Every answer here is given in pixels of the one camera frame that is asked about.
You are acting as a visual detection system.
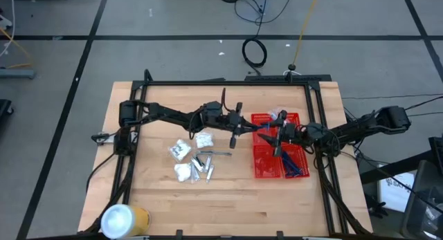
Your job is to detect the yellow hanging cable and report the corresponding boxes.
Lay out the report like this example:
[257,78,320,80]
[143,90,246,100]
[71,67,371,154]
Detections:
[292,0,320,66]

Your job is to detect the black chair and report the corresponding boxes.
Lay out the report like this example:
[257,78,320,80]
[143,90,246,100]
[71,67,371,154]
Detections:
[400,159,443,240]

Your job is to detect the blue toothbrush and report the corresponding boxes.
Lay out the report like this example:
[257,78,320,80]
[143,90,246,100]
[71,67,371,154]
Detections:
[269,107,289,127]

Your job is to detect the black coiled floor cable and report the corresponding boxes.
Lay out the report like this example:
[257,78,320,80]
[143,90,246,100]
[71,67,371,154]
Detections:
[241,37,269,68]

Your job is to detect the grey base foot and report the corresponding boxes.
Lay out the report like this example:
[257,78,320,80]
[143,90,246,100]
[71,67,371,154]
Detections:
[0,67,37,80]

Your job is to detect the black support beam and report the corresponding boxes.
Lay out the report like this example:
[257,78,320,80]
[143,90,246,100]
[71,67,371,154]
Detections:
[359,150,437,185]

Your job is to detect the white cardboard box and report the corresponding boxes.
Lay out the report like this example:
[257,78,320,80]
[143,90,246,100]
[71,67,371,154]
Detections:
[378,172,415,213]

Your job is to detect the black aluminium table frame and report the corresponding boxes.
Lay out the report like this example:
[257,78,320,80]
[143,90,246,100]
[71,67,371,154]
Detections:
[82,68,373,240]

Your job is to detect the black left base cable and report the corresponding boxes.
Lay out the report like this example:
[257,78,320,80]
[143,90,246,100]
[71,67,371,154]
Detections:
[85,150,118,194]

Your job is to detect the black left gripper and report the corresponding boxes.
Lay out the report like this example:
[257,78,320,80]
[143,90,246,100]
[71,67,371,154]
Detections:
[221,101,260,150]

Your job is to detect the white floor cable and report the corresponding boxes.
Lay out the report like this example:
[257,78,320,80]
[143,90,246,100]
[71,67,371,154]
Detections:
[0,0,17,58]

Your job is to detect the white cotton balls bag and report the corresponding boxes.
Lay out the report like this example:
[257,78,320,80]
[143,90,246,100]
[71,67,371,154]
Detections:
[173,163,192,183]
[195,131,215,149]

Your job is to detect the yellow floor cable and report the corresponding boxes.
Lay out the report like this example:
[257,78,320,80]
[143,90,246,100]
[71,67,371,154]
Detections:
[0,27,34,68]

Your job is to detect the black cart corner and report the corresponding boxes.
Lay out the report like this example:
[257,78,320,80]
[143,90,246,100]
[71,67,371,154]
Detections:
[0,99,15,122]

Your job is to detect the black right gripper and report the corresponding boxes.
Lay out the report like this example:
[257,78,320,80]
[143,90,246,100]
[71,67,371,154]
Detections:
[257,110,298,157]

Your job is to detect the thin black floor cable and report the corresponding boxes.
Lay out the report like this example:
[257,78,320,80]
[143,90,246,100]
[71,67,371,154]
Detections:
[341,93,443,100]

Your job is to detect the chrome metal tweezers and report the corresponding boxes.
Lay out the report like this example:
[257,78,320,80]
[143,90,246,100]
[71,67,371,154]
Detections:
[195,149,233,158]

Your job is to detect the yellow canister white lid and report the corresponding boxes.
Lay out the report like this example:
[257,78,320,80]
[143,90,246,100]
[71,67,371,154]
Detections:
[100,203,152,240]

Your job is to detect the cotton bag with dark print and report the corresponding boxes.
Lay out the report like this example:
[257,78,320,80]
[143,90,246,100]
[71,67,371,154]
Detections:
[168,138,192,163]

